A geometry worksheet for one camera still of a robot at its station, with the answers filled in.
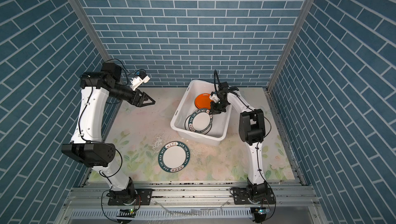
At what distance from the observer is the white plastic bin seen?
2.70 ft

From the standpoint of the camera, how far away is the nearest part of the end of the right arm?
2.56 ft

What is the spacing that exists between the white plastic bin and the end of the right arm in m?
0.03
